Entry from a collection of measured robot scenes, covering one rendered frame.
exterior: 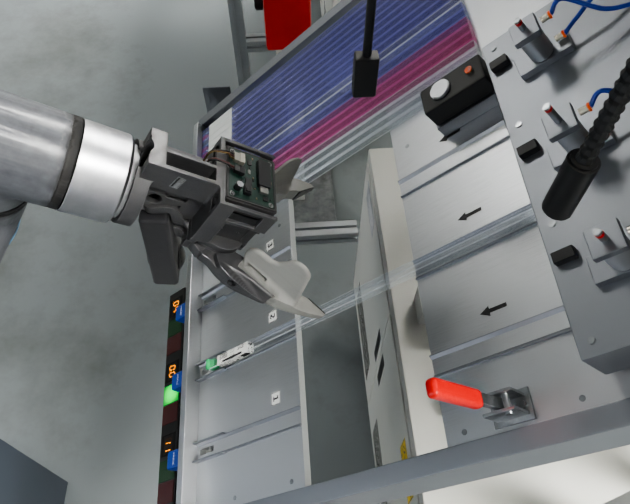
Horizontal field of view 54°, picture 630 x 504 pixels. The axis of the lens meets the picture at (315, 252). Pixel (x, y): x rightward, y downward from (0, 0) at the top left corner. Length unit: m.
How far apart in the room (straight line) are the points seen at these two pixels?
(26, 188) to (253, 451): 0.43
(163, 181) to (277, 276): 0.13
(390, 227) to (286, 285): 0.61
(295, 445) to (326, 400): 0.91
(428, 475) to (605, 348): 0.20
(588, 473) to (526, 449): 0.48
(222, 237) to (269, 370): 0.28
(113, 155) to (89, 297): 1.38
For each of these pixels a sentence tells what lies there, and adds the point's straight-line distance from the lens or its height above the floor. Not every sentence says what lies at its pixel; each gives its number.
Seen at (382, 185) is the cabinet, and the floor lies 0.62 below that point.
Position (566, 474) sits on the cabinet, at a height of 0.62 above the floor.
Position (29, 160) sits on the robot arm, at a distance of 0.48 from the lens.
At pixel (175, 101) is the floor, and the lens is 2.28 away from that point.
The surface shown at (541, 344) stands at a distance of 0.57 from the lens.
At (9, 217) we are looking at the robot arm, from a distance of 0.56.
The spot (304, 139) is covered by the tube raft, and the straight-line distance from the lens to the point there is 0.89.
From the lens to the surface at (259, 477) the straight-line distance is 0.76.
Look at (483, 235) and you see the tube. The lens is 0.62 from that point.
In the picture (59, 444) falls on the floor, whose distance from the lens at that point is 1.72.
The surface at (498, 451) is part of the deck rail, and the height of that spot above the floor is 1.02.
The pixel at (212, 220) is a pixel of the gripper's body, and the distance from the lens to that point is 0.51.
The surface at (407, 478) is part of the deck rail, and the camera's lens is 0.61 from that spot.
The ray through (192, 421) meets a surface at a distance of 0.87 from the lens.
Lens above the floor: 1.54
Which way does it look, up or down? 58 degrees down
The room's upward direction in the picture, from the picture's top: straight up
